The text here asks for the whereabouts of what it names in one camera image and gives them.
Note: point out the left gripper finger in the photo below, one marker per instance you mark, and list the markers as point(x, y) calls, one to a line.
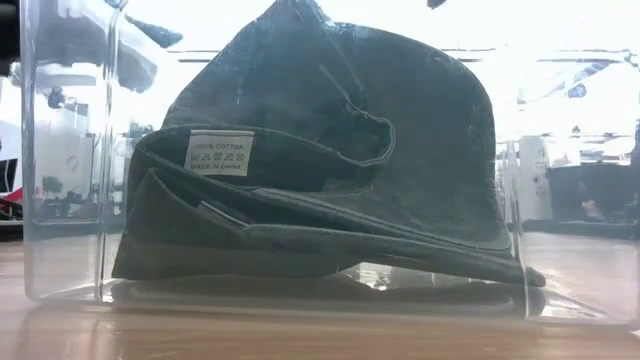
point(160, 35)

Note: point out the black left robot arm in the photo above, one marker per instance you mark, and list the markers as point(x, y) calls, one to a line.
point(9, 35)

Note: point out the small green plant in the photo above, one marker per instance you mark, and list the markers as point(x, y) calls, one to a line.
point(52, 184)

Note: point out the clear plastic storage bin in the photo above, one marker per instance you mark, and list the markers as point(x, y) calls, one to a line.
point(65, 270)

